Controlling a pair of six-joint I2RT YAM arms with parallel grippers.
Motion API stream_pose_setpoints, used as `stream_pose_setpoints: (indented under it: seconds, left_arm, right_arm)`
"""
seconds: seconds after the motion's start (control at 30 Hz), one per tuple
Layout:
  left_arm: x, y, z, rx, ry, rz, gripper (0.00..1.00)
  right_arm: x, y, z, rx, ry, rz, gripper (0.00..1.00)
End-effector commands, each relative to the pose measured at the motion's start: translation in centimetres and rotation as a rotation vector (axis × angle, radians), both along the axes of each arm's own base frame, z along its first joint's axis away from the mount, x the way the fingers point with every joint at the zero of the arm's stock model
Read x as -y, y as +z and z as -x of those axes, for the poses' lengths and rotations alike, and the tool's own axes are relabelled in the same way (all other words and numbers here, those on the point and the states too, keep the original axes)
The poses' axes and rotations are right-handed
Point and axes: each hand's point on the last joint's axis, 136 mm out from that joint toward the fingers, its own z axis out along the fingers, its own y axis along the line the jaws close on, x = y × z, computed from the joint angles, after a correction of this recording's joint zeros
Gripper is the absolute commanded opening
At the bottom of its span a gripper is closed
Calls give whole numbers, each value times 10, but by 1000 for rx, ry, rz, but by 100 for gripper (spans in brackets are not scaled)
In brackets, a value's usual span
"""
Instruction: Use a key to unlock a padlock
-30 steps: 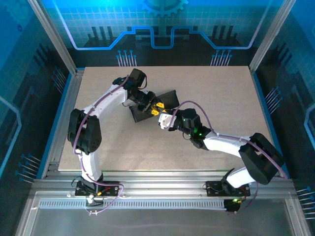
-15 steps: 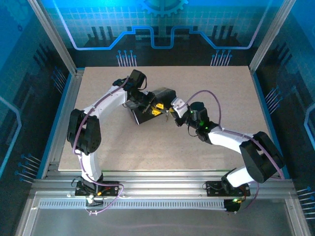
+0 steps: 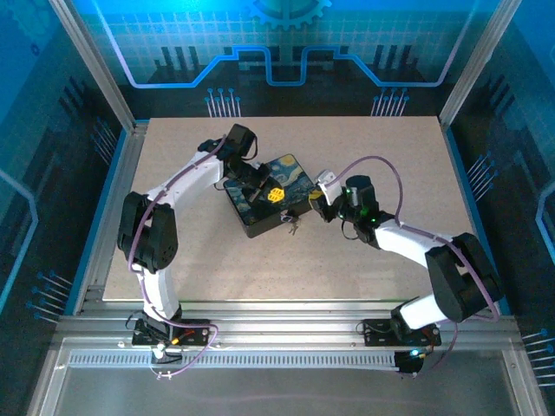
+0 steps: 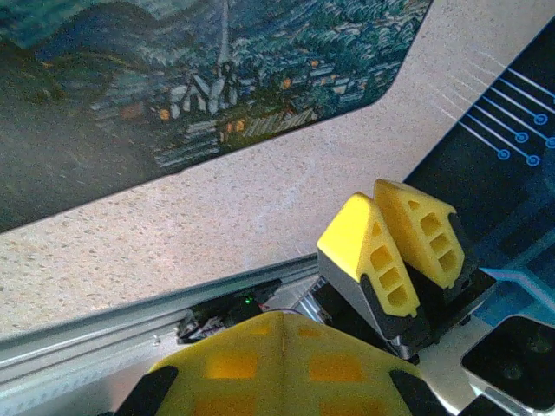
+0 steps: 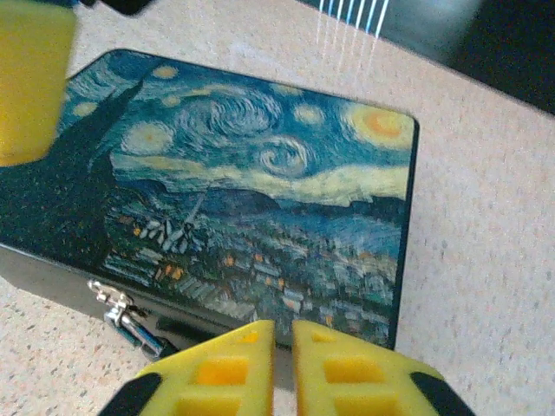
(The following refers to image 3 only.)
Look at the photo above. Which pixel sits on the starry night painted black box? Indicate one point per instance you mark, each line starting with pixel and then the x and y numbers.
pixel 295 182

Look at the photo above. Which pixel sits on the small metal key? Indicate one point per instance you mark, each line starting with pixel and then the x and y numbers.
pixel 293 228

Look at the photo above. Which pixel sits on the small dark padlock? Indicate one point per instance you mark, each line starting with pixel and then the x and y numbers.
pixel 289 216

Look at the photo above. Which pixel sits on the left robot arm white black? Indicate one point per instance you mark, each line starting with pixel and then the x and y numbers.
pixel 191 177

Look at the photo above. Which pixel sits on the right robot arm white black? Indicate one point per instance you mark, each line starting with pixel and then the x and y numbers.
pixel 403 242

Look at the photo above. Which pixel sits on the black controller box with light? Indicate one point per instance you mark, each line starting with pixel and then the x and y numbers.
pixel 409 362

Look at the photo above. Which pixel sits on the aluminium frame cross rail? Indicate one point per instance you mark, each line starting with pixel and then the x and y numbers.
pixel 282 323

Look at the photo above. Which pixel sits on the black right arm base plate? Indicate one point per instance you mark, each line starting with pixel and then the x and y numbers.
pixel 377 333

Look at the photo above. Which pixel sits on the aluminium frame side rail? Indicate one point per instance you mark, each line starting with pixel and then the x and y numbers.
pixel 110 216

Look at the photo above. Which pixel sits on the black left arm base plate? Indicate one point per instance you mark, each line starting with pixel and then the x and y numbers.
pixel 195 336

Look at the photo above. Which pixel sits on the aluminium frame post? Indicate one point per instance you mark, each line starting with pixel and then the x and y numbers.
pixel 477 60
pixel 93 65

